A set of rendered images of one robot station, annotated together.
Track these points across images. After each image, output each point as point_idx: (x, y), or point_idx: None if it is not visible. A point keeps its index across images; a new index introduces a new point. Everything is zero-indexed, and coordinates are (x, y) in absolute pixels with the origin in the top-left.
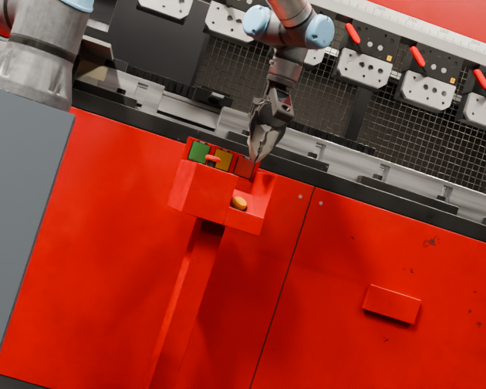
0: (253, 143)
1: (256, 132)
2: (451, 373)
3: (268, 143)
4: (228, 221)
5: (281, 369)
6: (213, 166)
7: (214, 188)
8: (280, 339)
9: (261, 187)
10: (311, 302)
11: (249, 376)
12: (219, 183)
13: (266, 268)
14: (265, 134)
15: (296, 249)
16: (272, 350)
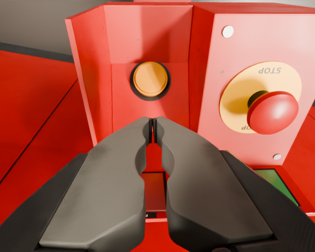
0: (198, 139)
1: (223, 184)
2: None
3: (117, 160)
4: (179, 2)
5: (48, 84)
6: (261, 93)
7: (252, 7)
8: (48, 96)
9: (102, 105)
10: (4, 116)
11: (78, 83)
12: (252, 9)
13: (62, 138)
14: (144, 213)
15: (14, 158)
16: (56, 92)
